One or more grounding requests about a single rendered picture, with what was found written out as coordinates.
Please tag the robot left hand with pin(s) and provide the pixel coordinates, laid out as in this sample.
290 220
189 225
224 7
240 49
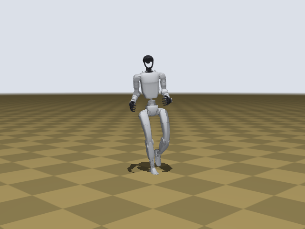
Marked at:
167 101

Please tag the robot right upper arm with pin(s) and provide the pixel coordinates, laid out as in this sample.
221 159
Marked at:
136 85

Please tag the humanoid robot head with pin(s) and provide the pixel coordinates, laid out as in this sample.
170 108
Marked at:
148 59

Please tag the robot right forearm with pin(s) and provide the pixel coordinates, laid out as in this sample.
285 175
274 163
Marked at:
134 98

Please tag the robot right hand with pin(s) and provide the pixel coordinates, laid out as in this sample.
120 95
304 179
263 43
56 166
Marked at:
131 104

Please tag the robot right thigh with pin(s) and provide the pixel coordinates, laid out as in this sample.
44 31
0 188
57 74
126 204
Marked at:
145 122

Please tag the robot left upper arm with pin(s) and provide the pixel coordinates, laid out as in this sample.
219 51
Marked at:
163 83

